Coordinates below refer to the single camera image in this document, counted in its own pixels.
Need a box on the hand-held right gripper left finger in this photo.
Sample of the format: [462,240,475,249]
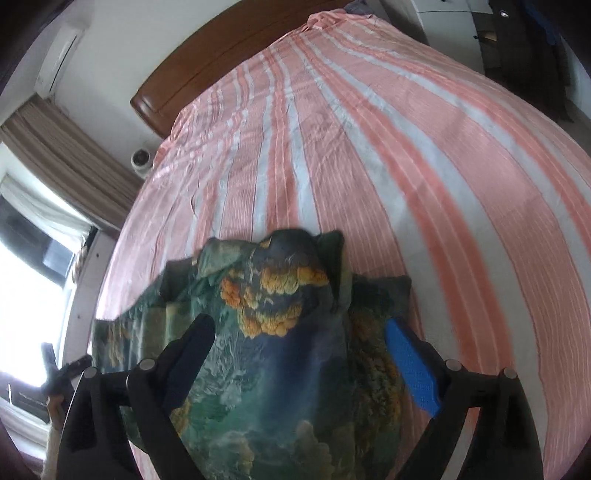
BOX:
[58,314,218,480]

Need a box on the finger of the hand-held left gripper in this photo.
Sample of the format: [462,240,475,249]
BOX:
[59,354,93,378]

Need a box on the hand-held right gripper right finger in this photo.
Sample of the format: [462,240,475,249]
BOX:
[385,318,546,480]

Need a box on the green printed jacket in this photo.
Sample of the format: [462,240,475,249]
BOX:
[92,228,414,480]

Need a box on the window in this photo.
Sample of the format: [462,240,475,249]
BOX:
[0,173,93,416]

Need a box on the white sheer curtain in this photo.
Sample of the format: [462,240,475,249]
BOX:
[0,178,93,241]

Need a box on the beige curtain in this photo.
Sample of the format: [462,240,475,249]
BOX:
[0,95,140,232]

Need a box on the bed with pink striped sheet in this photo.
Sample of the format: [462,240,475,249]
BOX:
[95,11,591,480]

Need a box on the white round device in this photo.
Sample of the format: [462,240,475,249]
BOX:
[130,148,156,179]

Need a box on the wooden headboard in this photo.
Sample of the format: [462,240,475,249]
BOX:
[130,0,352,139]

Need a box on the white air conditioner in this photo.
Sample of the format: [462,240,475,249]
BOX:
[36,28,86,95]

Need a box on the black hanging jacket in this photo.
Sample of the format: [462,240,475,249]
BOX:
[489,0,575,123]

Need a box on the grey pillow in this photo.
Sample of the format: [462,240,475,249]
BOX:
[345,0,384,18]

